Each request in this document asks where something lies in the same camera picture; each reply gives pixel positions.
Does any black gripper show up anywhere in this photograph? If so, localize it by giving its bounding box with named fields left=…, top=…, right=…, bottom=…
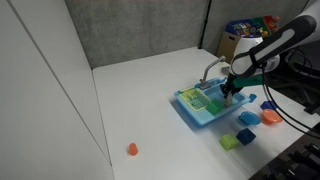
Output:
left=220, top=73, right=240, bottom=100

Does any green square bottle holder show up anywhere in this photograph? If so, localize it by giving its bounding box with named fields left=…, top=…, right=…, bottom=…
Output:
left=205, top=98, right=224, bottom=116

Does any blue toy sink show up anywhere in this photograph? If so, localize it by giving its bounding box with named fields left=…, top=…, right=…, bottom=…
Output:
left=173, top=77, right=252, bottom=128

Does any grey toy faucet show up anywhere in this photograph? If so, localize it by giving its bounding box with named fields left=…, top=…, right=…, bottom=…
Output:
left=198, top=55, right=227, bottom=90

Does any yellow-green dish rack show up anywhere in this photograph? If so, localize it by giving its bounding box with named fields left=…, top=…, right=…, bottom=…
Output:
left=178, top=87, right=211, bottom=112

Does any bright blue cube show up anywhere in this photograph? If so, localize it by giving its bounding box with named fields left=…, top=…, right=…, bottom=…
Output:
left=260, top=100, right=278, bottom=112

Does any dark navy blue cube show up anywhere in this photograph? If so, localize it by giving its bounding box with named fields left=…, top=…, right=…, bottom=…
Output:
left=235, top=127, right=257, bottom=146

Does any orange toy plate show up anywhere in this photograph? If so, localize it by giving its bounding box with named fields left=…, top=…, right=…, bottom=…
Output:
left=261, top=108, right=284, bottom=126

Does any lime green cube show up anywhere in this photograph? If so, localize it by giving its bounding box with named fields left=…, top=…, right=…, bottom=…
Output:
left=218, top=133, right=241, bottom=152

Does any black pole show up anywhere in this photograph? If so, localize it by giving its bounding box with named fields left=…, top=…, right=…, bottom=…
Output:
left=198, top=0, right=213, bottom=50

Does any black tripod stand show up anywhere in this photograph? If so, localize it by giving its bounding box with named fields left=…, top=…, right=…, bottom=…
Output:
left=302, top=98, right=320, bottom=116

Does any black clamp rig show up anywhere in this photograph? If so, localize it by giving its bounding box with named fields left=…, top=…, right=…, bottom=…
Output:
left=259, top=133, right=320, bottom=180

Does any small orange cup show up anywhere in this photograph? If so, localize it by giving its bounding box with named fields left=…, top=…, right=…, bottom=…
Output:
left=128, top=142, right=139, bottom=157

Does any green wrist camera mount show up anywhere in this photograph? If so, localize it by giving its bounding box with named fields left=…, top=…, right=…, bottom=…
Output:
left=233, top=74, right=264, bottom=90

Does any black cable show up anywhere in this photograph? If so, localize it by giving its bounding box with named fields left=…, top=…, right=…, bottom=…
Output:
left=261, top=46, right=320, bottom=136

